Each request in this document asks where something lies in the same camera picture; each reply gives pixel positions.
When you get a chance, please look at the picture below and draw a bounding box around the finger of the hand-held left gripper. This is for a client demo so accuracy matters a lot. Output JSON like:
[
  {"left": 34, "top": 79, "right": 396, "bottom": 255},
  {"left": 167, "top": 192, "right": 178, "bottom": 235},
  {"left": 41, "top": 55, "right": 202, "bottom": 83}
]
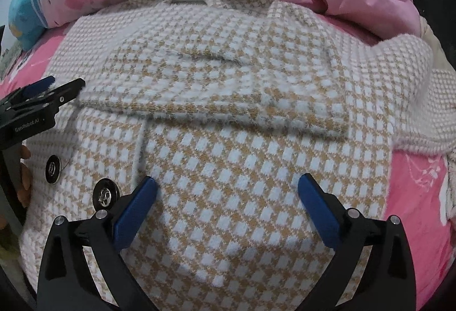
[
  {"left": 0, "top": 78, "right": 87, "bottom": 119},
  {"left": 0, "top": 75, "right": 56, "bottom": 109}
]

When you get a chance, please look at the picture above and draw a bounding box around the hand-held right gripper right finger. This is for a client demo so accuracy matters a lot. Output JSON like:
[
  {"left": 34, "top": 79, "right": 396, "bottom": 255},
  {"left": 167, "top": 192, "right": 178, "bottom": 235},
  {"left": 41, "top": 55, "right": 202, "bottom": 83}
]
[{"left": 296, "top": 173, "right": 417, "bottom": 311}]

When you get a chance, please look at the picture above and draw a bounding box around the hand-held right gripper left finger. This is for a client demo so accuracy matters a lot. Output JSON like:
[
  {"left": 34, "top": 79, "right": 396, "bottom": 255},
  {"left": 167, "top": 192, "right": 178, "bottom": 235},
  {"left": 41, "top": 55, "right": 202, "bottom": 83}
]
[{"left": 36, "top": 176, "right": 158, "bottom": 311}]

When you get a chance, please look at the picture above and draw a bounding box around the tan white houndstooth coat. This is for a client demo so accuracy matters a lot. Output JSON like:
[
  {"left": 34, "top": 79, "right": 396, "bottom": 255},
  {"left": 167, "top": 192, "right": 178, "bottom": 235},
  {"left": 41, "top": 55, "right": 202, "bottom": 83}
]
[{"left": 19, "top": 0, "right": 456, "bottom": 311}]

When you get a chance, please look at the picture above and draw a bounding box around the person's left hand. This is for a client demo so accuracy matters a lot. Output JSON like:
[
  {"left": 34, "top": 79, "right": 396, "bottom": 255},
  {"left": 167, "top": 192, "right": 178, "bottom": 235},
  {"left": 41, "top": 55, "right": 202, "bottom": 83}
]
[{"left": 17, "top": 144, "right": 33, "bottom": 209}]

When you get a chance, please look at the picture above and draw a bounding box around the pink floral bed blanket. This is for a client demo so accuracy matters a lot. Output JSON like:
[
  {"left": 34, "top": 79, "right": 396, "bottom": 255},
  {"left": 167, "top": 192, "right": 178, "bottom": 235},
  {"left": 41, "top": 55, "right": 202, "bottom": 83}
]
[{"left": 0, "top": 10, "right": 455, "bottom": 299}]

